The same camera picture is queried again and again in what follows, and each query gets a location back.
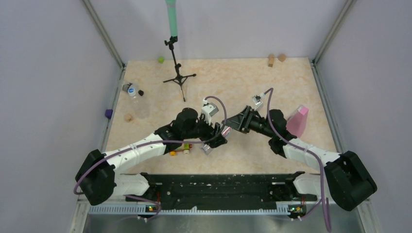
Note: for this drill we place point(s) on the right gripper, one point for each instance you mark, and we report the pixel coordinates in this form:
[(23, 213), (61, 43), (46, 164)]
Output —
[(242, 121)]

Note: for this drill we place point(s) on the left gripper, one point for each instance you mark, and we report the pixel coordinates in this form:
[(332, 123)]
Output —
[(213, 137)]

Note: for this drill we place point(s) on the clear plastic bottle white cap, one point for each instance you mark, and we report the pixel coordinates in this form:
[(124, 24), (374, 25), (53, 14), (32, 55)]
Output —
[(220, 140)]

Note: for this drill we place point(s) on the clear plastic bottle blue label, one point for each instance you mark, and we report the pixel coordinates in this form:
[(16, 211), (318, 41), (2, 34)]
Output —
[(139, 104)]

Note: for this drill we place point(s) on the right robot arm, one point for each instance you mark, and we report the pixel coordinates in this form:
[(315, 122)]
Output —
[(342, 177)]

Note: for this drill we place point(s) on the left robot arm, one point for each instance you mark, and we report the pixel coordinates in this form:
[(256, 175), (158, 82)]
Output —
[(102, 174)]

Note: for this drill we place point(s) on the colourful toy block car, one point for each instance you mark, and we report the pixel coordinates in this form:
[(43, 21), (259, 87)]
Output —
[(185, 149)]

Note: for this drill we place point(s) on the tall wooden block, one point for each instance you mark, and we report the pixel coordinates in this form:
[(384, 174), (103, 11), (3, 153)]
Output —
[(271, 60)]

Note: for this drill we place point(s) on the small wooden cube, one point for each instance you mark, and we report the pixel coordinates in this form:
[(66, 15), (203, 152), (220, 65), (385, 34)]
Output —
[(282, 57)]

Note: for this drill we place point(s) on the wooden cube with cross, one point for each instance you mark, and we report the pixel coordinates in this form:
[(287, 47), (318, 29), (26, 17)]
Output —
[(128, 118)]

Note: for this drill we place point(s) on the black tripod stand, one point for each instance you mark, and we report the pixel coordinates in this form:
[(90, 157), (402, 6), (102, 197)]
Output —
[(179, 79)]

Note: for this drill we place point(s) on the purple block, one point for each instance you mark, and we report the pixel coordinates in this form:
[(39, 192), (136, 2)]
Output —
[(108, 113)]

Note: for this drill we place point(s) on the green foam microphone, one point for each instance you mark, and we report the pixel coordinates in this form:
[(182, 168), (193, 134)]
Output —
[(172, 17)]

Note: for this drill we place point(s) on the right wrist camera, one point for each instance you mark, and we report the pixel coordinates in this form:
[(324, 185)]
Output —
[(258, 101)]

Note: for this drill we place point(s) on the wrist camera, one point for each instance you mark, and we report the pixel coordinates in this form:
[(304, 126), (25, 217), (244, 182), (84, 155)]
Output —
[(258, 101), (208, 110)]

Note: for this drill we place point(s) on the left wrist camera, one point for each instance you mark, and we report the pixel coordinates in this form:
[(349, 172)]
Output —
[(208, 110)]

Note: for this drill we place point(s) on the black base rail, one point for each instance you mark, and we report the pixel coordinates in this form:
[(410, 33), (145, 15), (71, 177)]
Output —
[(223, 192)]

